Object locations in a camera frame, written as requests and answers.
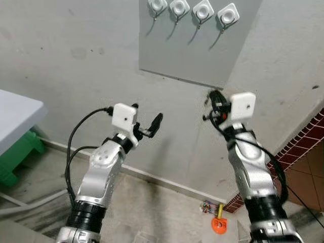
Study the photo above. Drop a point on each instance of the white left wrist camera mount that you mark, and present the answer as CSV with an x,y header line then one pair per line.
x,y
124,115

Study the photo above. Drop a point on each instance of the grey hook board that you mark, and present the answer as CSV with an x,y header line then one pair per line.
x,y
192,53

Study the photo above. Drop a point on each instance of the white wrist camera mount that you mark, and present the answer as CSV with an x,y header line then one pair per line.
x,y
243,106
124,115

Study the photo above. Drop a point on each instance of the small yellow stick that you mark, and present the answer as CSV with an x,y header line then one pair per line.
x,y
220,210

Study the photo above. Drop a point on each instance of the white adhesive wall hook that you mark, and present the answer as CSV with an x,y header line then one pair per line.
x,y
203,10
157,5
228,15
179,7

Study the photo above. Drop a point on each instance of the green plastic stool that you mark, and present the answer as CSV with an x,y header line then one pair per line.
x,y
20,152

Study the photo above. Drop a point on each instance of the small orange plastic object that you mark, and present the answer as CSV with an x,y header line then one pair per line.
x,y
218,226

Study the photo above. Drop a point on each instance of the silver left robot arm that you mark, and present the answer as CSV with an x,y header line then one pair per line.
x,y
101,177

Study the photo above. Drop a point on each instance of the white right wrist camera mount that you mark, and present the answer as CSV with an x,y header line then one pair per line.
x,y
243,106

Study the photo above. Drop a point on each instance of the white wall skirting strip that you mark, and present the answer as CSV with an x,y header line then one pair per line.
x,y
152,176

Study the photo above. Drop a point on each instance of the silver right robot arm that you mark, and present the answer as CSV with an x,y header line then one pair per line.
x,y
258,177

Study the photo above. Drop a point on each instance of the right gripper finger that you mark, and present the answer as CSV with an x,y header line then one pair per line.
x,y
221,96
212,96

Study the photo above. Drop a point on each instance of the colourful small bundle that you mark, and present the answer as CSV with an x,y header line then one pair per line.
x,y
208,207

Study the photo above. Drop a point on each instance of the white folding table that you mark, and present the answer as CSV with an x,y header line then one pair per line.
x,y
15,114

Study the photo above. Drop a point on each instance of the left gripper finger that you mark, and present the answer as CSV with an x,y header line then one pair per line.
x,y
157,124
134,106

